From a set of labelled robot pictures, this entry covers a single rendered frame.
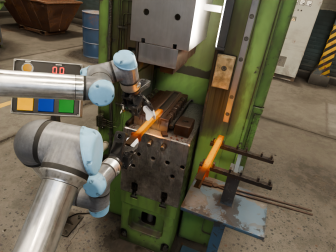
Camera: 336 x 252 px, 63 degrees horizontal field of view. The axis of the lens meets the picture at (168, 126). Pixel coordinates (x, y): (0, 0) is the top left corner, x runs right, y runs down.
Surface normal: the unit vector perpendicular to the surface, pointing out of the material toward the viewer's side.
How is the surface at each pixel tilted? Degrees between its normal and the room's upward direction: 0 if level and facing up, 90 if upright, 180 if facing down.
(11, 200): 0
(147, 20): 90
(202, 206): 0
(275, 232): 0
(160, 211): 90
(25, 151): 88
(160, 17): 90
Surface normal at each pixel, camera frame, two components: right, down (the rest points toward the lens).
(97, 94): 0.27, 0.49
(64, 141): -0.01, -0.42
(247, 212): 0.12, -0.87
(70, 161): 0.45, -0.28
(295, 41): -0.46, 0.37
